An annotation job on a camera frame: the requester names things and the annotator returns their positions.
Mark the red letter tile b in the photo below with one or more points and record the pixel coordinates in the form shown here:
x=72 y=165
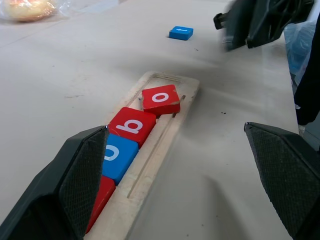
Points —
x=147 y=120

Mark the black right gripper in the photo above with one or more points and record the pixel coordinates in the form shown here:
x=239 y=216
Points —
x=275 y=11

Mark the plastic bag with bread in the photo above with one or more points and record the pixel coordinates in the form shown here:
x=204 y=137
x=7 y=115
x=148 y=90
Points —
x=27 y=10

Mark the blue letter tile O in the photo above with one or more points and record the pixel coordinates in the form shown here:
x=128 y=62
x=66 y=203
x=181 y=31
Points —
x=122 y=162

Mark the wooden letter tray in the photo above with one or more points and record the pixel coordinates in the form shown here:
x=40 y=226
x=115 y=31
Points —
x=150 y=170

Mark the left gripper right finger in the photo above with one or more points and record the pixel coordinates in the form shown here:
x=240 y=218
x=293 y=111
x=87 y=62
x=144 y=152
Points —
x=292 y=180

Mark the red letter tile o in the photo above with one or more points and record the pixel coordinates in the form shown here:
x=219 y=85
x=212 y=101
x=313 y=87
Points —
x=172 y=100

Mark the blue plastic bag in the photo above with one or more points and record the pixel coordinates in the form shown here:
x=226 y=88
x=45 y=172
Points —
x=297 y=47

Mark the clear plastic bag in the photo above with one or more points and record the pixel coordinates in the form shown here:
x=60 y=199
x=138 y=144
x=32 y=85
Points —
x=67 y=7

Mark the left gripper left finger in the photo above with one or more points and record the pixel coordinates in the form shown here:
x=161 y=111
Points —
x=62 y=195

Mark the blue letter tile t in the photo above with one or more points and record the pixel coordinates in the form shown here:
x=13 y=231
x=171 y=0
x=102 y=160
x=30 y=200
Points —
x=175 y=35

